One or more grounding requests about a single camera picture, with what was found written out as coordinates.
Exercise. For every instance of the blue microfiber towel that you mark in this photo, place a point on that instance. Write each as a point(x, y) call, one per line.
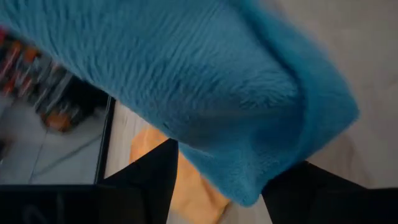
point(186, 77)

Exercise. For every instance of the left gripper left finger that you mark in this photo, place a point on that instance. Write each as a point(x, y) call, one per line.
point(158, 174)

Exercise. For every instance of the shelf with red bins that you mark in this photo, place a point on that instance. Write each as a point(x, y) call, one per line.
point(37, 77)

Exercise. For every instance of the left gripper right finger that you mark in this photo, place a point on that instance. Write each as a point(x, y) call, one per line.
point(298, 193)

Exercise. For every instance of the orange microfiber towel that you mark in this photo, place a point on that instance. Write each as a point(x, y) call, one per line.
point(192, 193)

